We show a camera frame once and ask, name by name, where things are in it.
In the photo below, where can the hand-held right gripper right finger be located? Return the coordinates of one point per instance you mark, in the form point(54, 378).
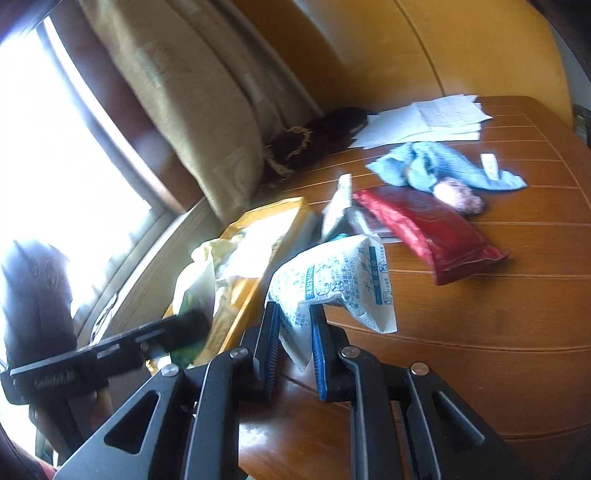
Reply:
point(321, 360)

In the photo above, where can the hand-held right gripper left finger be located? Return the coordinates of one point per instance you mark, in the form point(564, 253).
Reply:
point(273, 355)

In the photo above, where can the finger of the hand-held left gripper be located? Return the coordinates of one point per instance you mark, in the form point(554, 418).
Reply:
point(184, 330)

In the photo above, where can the white packet blue print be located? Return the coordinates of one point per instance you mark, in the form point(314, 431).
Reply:
point(332, 281)

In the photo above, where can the yellow cardboard box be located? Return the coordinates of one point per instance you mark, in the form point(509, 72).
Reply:
point(272, 230)

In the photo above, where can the red foil packet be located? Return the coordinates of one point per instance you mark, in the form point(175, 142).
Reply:
point(425, 230)

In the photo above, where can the pink fuzzy ball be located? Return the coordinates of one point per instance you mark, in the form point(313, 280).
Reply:
point(461, 196)

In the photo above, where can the yellow towel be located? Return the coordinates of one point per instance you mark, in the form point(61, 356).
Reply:
point(217, 254)

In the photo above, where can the white wipes pack red print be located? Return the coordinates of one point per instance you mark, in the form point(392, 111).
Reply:
point(337, 207)

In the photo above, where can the bright window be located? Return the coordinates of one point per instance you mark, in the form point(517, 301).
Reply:
point(55, 161)

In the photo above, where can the dark fringed cloth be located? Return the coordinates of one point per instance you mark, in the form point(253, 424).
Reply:
point(314, 138)

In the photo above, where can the blue towel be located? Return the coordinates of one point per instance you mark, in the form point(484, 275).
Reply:
point(438, 161)

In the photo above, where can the beige curtain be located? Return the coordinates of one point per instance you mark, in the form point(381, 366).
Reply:
point(198, 92)

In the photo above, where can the white paper sheets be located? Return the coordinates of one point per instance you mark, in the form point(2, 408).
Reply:
point(429, 120)

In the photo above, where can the yellow wooden wardrobe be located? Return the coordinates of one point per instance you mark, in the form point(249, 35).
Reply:
point(415, 46)

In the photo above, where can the dark side cabinet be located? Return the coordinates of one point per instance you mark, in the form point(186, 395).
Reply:
point(582, 127)

